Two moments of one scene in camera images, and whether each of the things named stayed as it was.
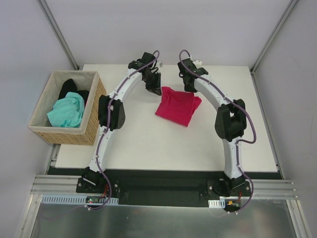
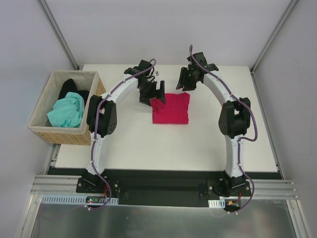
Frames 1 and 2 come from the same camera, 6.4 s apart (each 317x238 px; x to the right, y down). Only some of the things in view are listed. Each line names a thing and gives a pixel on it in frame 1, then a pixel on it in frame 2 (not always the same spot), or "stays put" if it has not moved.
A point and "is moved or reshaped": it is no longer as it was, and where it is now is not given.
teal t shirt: x=67 y=111 stays put
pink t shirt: x=178 y=106 is moved or reshaped
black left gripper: x=153 y=81 → x=150 y=91
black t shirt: x=70 y=86 stays put
